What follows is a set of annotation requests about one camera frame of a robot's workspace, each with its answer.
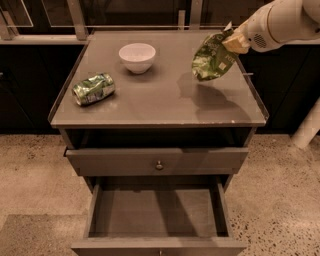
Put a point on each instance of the green chip bag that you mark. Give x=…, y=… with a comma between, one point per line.
x=212, y=60

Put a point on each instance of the closed top grey drawer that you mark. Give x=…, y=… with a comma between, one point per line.
x=142, y=161

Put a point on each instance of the grey wooden drawer cabinet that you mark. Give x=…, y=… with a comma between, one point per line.
x=164, y=107

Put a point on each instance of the white cylindrical post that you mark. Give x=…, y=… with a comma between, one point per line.
x=308, y=128

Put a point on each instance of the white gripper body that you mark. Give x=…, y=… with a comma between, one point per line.
x=257, y=32

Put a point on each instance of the open middle grey drawer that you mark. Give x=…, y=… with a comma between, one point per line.
x=158, y=216

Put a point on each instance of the round metal drawer knob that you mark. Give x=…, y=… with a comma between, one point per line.
x=159, y=165

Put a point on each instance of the metal railing frame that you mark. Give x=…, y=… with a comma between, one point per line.
x=69, y=21

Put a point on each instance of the white ceramic bowl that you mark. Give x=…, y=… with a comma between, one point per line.
x=137, y=57

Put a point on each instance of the crushed green soda can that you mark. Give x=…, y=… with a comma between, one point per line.
x=93, y=89

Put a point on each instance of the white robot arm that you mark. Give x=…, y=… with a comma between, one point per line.
x=275, y=24

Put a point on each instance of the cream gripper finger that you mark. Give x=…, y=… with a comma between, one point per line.
x=237, y=43

